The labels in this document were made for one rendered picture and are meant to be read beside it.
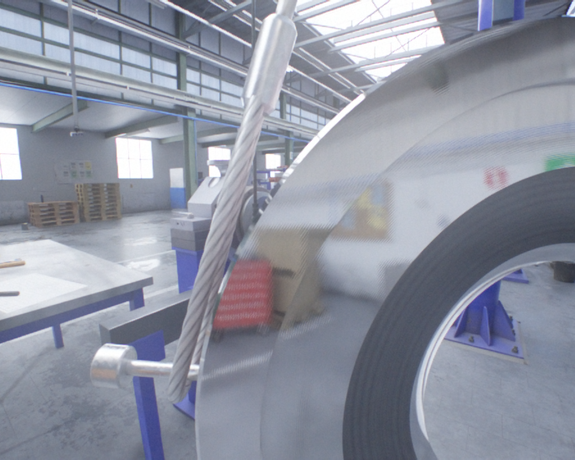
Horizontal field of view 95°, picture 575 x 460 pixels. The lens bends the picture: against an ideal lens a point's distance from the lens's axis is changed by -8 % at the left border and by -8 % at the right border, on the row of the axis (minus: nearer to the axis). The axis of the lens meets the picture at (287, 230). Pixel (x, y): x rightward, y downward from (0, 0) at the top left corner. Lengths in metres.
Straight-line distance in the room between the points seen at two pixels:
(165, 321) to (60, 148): 12.34
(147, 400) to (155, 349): 0.19
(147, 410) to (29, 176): 12.05
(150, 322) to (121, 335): 0.10
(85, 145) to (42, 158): 1.57
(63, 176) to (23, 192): 1.39
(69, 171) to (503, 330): 13.08
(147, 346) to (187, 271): 0.57
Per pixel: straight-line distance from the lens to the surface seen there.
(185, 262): 1.55
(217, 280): 0.16
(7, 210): 12.72
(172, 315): 1.12
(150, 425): 1.29
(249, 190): 1.54
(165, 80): 9.53
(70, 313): 1.40
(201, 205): 1.57
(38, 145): 13.08
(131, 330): 1.06
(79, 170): 13.34
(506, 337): 3.01
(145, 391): 1.20
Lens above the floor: 1.30
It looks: 10 degrees down
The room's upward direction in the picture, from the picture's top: straight up
